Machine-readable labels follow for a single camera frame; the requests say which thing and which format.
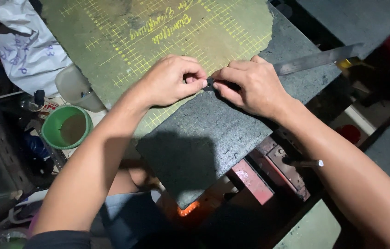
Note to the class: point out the person's left hand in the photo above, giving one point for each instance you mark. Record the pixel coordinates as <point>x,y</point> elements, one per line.
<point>167,83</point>

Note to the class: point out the green plastic bowl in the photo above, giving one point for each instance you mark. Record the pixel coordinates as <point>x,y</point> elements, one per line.
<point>67,127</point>

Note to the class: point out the translucent plastic cup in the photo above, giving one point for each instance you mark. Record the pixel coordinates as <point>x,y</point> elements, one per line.
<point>77,90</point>

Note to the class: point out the steel ruler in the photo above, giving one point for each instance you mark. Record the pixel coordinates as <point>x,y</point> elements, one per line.
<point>316,59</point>

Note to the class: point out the blue plastic bottle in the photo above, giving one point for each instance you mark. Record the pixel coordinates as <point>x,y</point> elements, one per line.
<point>35,145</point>

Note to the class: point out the small black leather piece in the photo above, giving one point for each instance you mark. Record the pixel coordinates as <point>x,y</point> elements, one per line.
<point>210,84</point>

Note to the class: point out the red plastic container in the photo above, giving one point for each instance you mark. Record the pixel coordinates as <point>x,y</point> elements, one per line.
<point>349,133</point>

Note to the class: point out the green cutting mat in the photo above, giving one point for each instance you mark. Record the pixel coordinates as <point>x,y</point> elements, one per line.
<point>160,41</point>

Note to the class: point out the white plastic bag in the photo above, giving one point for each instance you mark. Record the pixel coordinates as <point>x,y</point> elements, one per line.
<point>25,45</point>

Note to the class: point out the person's right hand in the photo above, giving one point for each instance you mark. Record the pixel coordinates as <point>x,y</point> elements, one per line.
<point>254,88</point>

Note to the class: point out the red metal vise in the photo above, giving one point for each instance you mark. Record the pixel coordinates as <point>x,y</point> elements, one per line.
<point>267,173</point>

